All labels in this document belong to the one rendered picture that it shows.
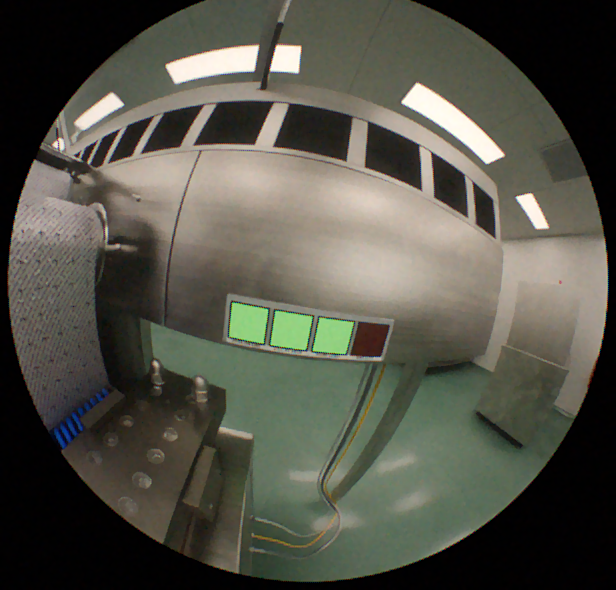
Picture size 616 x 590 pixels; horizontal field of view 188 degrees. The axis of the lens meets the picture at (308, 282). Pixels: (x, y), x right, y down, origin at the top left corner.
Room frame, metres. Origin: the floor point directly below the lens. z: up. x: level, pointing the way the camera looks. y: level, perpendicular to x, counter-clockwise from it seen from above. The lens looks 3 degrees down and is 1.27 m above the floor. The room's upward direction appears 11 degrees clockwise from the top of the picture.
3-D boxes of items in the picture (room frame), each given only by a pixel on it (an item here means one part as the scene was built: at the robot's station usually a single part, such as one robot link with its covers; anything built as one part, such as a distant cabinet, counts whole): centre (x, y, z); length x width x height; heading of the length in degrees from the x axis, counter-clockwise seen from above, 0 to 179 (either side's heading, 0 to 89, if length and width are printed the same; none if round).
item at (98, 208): (0.13, 0.36, 1.25); 0.15 x 0.01 x 0.15; 97
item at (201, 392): (0.23, 0.14, 1.05); 0.04 x 0.04 x 0.04
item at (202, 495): (0.09, 0.08, 0.96); 0.10 x 0.03 x 0.11; 7
